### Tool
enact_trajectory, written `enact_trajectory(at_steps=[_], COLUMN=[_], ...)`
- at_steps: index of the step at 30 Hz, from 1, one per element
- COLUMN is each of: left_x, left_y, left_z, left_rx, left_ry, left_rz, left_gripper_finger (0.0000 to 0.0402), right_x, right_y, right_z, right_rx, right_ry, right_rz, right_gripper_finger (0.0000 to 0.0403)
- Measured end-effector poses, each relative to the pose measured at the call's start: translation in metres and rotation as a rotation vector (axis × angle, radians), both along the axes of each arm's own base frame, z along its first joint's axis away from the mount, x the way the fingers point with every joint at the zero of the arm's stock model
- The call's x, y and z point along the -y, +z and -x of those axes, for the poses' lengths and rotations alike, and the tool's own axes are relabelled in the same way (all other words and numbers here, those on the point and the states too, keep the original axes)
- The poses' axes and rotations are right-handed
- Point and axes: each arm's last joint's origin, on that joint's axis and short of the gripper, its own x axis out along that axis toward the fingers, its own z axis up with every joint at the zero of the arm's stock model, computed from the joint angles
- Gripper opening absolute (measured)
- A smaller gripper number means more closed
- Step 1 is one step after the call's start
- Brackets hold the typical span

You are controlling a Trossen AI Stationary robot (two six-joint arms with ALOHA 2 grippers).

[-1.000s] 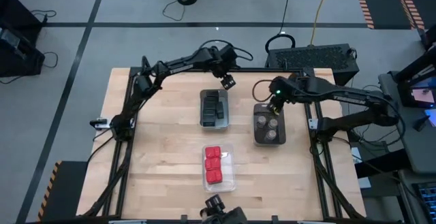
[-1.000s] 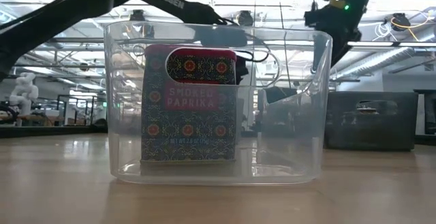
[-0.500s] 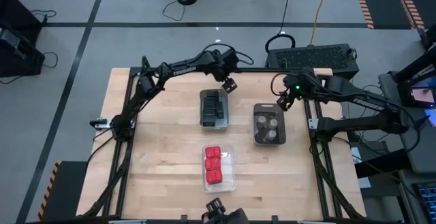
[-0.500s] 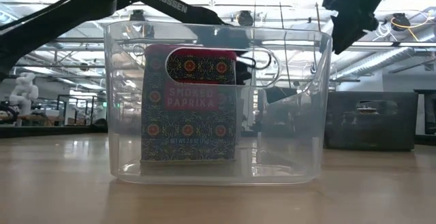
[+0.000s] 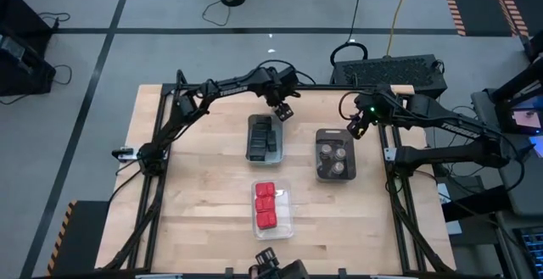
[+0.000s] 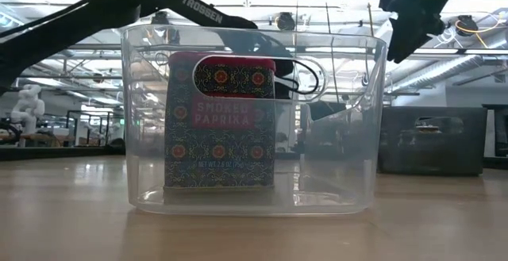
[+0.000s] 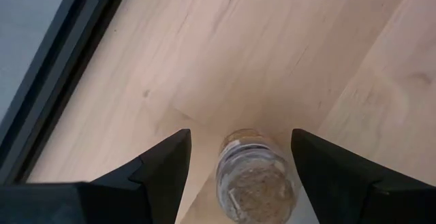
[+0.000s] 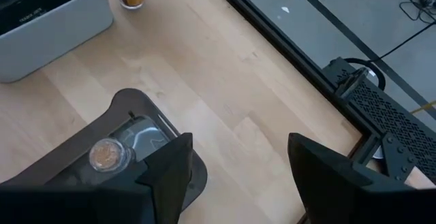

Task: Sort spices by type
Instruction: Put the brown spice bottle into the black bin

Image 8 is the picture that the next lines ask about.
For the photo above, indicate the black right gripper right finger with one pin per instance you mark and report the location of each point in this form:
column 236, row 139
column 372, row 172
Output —
column 340, row 200

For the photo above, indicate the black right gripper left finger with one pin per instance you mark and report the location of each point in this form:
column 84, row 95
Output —
column 102, row 207

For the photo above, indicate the smoke grey plastic bin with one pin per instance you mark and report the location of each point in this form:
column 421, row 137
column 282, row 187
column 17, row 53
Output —
column 68, row 149

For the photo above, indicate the black perforated computer case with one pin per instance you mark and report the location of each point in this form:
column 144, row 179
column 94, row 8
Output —
column 391, row 115

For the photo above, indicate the white plastic bin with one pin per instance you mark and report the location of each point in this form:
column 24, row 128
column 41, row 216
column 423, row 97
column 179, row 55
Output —
column 51, row 43

